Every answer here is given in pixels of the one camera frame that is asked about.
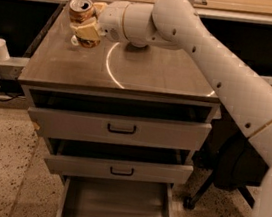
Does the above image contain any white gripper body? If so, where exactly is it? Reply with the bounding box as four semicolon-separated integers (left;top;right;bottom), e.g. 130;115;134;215
98;1;130;42

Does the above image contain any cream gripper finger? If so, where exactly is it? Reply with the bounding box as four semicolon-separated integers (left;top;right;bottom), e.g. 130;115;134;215
93;2;107;17
70;18;100;42

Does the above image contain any orange soda can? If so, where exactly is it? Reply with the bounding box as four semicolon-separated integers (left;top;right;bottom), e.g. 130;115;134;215
69;0;100;49

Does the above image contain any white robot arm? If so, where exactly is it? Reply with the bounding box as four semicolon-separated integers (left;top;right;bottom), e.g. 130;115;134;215
69;0;272;217

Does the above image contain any grey metal drawer cabinet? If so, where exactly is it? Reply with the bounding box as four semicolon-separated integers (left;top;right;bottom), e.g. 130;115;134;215
3;0;238;206

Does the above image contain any top grey drawer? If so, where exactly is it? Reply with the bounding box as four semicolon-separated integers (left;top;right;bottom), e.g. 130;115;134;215
28;107;211;151

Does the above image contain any grey drawer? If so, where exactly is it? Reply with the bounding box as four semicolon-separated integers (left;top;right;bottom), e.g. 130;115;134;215
44;155;193;184
28;107;211;151
56;177;174;217

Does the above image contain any middle grey drawer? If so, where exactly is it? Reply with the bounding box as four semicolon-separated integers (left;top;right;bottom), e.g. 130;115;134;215
44;155;193;184

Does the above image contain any bottom grey drawer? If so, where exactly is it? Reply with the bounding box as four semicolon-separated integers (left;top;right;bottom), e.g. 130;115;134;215
56;177;174;217

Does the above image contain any clear plastic water bottle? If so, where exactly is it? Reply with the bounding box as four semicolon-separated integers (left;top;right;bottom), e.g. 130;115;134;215
71;35;79;46

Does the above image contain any white ceramic bowl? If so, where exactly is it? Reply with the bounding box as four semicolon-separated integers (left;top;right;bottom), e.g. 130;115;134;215
129;42;148;49

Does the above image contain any white paper cup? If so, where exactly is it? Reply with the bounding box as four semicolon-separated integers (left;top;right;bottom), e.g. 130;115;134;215
0;38;10;61

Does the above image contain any black office chair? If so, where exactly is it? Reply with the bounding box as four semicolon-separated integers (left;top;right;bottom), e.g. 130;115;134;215
183;131;268;210

